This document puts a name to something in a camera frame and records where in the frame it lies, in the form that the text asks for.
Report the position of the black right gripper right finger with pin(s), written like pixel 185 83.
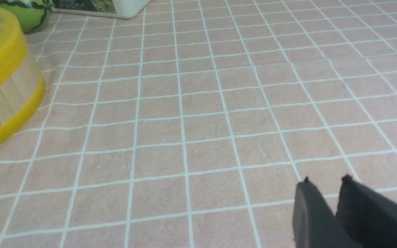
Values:
pixel 368 217

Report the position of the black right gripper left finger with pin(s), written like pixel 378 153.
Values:
pixel 314 225

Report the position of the bamboo steamer basket yellow rims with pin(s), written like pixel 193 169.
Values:
pixel 22 85

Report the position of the pink checkered tablecloth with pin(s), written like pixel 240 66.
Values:
pixel 191 124

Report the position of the green striped watermelon toy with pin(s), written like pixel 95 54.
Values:
pixel 33 15

